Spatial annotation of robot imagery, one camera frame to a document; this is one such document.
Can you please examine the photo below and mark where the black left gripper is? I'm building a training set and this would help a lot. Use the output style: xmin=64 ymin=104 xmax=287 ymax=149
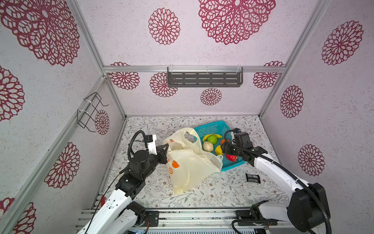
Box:
xmin=142 ymin=143 xmax=168 ymax=180

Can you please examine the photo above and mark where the yellow toy lemon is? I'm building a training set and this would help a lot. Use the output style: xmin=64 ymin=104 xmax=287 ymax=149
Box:
xmin=215 ymin=145 xmax=224 ymax=156

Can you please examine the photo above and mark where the red toy pepper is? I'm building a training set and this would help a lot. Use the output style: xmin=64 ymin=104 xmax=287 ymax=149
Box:
xmin=226 ymin=154 xmax=238 ymax=162

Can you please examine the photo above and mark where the yellow toy banana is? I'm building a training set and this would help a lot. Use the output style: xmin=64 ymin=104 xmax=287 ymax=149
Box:
xmin=203 ymin=134 xmax=222 ymax=142

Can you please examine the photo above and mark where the cream plastic bag orange print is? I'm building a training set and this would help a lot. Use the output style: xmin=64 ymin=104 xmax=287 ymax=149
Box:
xmin=163 ymin=128 xmax=223 ymax=195

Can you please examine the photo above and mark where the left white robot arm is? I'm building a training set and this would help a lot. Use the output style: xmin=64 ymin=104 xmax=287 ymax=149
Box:
xmin=79 ymin=130 xmax=168 ymax=234

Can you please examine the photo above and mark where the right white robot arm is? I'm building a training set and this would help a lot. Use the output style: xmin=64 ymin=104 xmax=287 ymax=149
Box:
xmin=221 ymin=128 xmax=332 ymax=234

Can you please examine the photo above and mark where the green toy fruit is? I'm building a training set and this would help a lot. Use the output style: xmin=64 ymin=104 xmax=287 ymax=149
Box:
xmin=206 ymin=134 xmax=218 ymax=145

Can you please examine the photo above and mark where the teal plastic basket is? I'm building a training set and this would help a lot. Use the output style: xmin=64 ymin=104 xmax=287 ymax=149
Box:
xmin=195 ymin=121 xmax=244 ymax=172

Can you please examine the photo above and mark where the small black packet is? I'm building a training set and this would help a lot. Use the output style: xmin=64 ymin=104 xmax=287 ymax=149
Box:
xmin=246 ymin=174 xmax=261 ymax=184

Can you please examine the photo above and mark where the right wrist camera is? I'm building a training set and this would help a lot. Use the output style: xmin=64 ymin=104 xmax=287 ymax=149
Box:
xmin=233 ymin=128 xmax=253 ymax=149

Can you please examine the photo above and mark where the grey slotted wall shelf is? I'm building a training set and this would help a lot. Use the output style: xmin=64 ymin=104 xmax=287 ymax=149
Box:
xmin=167 ymin=67 xmax=243 ymax=88

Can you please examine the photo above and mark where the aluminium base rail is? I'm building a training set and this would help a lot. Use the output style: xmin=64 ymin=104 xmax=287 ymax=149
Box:
xmin=78 ymin=207 xmax=293 ymax=234

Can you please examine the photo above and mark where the black wire wall rack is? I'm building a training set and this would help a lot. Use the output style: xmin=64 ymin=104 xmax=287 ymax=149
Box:
xmin=76 ymin=92 xmax=109 ymax=133

